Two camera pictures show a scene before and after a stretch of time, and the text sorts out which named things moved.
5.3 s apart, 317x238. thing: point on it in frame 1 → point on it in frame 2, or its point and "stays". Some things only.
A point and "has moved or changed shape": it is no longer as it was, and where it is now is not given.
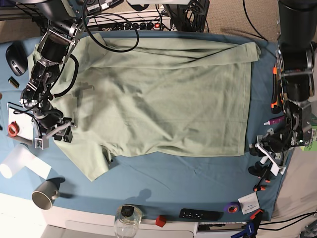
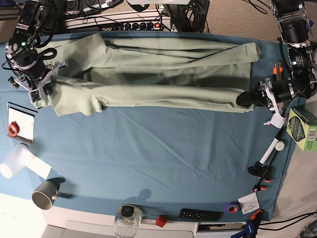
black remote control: x=202 y=214 stays
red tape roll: x=13 y=129 stays
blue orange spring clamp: x=251 y=227 stays
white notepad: x=26 y=123 stays
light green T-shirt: x=143 y=96 has moved or changed shape
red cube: x=161 y=220 stays
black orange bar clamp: x=262 y=172 stays
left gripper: x=270 y=146 → x=277 y=92
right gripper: x=51 y=119 → x=38 y=89
